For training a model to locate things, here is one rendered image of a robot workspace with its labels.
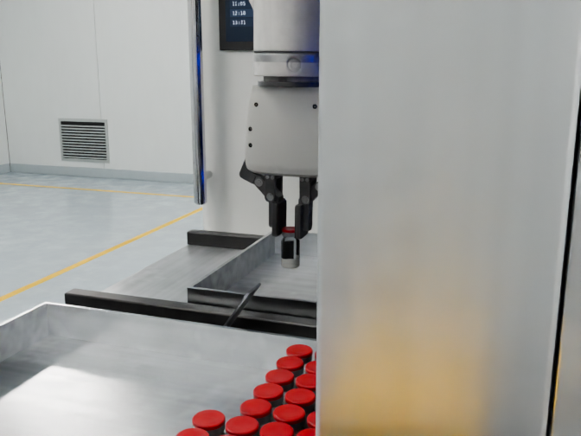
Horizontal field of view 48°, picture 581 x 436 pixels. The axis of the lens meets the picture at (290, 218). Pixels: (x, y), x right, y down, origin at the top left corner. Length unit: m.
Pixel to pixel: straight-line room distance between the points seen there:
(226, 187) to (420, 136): 1.14
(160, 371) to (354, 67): 0.45
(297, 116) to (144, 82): 6.03
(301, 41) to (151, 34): 6.00
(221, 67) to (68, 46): 5.96
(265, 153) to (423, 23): 0.56
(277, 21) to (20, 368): 0.41
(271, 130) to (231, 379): 0.28
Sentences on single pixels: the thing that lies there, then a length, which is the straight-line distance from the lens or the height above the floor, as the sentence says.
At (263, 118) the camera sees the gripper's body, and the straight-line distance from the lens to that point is 0.72.
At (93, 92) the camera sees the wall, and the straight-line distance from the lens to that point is 7.05.
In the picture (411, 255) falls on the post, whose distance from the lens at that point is 0.18.
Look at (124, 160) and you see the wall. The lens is 6.93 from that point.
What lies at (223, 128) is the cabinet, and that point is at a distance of 1.28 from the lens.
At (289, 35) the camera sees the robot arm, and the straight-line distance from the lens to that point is 0.69.
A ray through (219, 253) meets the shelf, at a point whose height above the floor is 0.88.
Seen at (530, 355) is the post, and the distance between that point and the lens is 0.18.
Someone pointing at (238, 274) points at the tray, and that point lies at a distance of 0.80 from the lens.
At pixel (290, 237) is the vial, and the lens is 0.75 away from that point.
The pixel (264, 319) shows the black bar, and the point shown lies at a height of 0.90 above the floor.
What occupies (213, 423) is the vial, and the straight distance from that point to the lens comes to 0.42.
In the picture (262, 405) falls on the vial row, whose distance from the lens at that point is 0.43.
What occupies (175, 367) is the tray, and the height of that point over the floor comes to 0.88.
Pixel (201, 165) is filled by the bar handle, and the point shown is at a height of 0.96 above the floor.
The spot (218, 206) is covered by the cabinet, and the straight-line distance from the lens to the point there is 1.31.
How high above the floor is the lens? 1.14
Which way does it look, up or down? 13 degrees down
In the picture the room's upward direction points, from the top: straight up
